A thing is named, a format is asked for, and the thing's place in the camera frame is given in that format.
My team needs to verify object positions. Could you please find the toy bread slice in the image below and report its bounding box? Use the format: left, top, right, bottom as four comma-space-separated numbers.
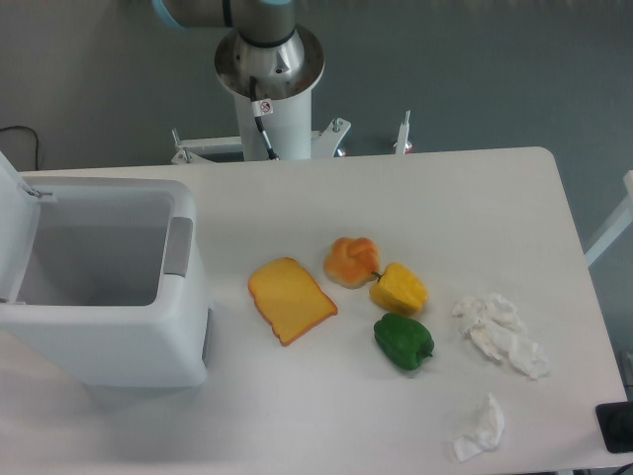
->
248, 257, 338, 346

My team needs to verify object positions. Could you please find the black device at edge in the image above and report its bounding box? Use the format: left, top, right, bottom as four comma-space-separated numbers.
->
595, 402, 633, 453

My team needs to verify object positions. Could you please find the white trash can body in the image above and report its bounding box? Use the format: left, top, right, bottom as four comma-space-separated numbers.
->
1, 178, 210, 387

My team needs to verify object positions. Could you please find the white trash can lid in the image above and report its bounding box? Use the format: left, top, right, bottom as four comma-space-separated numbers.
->
0, 153, 40, 303

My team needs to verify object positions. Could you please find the small crumpled white tissue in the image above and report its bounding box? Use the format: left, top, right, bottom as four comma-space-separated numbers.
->
452, 393, 505, 463

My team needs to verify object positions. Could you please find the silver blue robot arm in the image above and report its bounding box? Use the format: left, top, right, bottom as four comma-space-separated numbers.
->
152, 1, 324, 100

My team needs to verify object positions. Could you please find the orange toy bread roll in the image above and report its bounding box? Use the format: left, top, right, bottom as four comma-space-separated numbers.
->
322, 237, 381, 289

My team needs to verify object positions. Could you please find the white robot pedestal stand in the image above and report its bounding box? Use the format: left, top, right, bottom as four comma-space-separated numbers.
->
170, 91, 415, 166

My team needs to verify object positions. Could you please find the green toy bell pepper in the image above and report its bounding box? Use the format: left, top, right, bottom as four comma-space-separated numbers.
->
374, 313, 435, 371

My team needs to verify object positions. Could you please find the large crumpled white tissue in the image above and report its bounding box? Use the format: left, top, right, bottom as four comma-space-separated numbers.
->
451, 294, 551, 380

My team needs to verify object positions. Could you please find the black floor cable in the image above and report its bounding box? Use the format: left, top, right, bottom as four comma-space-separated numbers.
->
0, 125, 42, 172

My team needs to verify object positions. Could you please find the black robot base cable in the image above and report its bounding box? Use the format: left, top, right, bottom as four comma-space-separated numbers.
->
248, 75, 281, 162

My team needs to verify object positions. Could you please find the white frame bar right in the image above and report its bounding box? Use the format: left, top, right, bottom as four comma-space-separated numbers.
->
585, 170, 632, 267

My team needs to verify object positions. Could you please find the yellow toy bell pepper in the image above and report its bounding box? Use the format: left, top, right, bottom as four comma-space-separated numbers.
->
369, 262, 428, 317

